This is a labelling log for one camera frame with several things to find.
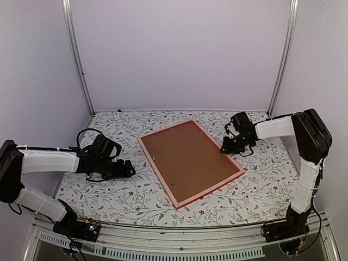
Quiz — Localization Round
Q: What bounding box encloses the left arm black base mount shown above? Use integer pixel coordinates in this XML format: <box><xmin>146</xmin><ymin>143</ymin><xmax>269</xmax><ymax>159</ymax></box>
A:
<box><xmin>53</xmin><ymin>209</ymin><xmax>100</xmax><ymax>242</ymax></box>

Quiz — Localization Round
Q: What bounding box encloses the brown cardboard backing board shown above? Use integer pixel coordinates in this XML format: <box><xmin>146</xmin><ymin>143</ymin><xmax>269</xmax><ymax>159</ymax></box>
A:
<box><xmin>140</xmin><ymin>122</ymin><xmax>241</xmax><ymax>204</ymax></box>

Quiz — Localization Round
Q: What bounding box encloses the red wooden picture frame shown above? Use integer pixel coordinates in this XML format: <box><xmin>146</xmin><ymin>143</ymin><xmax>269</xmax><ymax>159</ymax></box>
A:
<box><xmin>136</xmin><ymin>119</ymin><xmax>246</xmax><ymax>210</ymax></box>

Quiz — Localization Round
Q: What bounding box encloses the floral patterned table cover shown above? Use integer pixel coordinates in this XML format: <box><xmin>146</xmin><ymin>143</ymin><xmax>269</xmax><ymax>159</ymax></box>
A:
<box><xmin>56</xmin><ymin>111</ymin><xmax>298</xmax><ymax>227</ymax></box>

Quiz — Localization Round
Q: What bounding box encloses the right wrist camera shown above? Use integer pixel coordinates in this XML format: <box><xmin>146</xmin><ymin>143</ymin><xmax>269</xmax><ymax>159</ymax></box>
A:
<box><xmin>224</xmin><ymin>123</ymin><xmax>235</xmax><ymax>138</ymax></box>

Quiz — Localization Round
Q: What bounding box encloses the right aluminium corner post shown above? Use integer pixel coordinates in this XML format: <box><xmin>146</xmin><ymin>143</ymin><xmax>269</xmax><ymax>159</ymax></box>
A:
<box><xmin>267</xmin><ymin>0</ymin><xmax>299</xmax><ymax>116</ymax></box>

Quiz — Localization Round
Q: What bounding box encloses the aluminium corner post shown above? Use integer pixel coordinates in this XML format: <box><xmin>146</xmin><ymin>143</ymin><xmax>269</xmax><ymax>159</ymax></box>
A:
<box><xmin>267</xmin><ymin>0</ymin><xmax>299</xmax><ymax>116</ymax></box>
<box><xmin>61</xmin><ymin>0</ymin><xmax>95</xmax><ymax>116</ymax></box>

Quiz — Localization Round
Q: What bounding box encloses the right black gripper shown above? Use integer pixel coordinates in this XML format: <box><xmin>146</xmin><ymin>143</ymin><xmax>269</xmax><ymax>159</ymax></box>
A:
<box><xmin>221</xmin><ymin>134</ymin><xmax>251</xmax><ymax>155</ymax></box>

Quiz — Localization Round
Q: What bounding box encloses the left aluminium corner post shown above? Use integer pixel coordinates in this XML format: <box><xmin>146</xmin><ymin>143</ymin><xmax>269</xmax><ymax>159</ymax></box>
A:
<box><xmin>61</xmin><ymin>0</ymin><xmax>95</xmax><ymax>116</ymax></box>

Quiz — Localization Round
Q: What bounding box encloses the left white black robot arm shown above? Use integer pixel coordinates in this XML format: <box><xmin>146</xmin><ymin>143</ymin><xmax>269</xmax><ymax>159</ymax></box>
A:
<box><xmin>1</xmin><ymin>132</ymin><xmax>135</xmax><ymax>236</ymax></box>

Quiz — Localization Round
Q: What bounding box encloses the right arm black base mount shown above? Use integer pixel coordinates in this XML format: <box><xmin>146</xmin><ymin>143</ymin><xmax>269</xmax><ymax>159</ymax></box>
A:
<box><xmin>260</xmin><ymin>207</ymin><xmax>311</xmax><ymax>243</ymax></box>

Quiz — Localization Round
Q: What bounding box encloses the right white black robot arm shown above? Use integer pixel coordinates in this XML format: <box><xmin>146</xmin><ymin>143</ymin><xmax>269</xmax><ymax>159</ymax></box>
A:
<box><xmin>220</xmin><ymin>108</ymin><xmax>332</xmax><ymax>237</ymax></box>

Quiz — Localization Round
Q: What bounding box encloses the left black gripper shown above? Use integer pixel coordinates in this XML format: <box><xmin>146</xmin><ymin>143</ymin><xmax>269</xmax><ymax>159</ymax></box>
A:
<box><xmin>95</xmin><ymin>157</ymin><xmax>135</xmax><ymax>181</ymax></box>

